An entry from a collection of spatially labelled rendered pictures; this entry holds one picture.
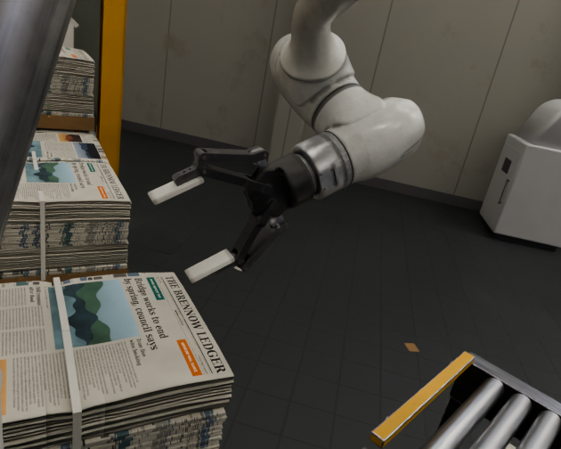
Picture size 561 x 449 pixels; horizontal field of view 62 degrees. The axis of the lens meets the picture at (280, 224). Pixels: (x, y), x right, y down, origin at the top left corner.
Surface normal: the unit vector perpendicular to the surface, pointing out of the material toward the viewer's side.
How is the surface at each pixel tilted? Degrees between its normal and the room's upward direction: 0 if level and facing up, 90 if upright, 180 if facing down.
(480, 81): 90
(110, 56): 90
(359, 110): 38
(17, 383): 3
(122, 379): 5
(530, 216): 90
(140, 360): 5
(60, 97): 90
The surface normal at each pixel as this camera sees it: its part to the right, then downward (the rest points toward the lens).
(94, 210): 0.45, 0.41
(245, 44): -0.20, 0.34
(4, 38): 0.80, 0.25
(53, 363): 0.20, -0.91
